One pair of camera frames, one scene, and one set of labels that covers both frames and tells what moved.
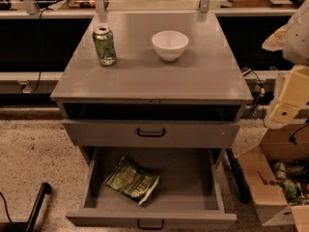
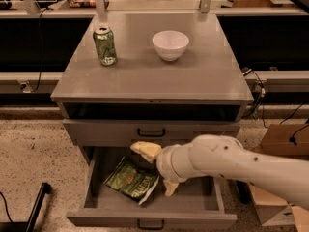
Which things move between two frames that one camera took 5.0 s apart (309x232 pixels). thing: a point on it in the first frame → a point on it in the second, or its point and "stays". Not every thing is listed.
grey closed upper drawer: [152, 133] stays
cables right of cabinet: [257, 109] stays
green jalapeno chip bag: [131, 180] stays
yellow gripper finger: [294, 95] → [149, 150]
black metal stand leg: [30, 224] stays
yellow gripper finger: [275, 41] → [170, 187]
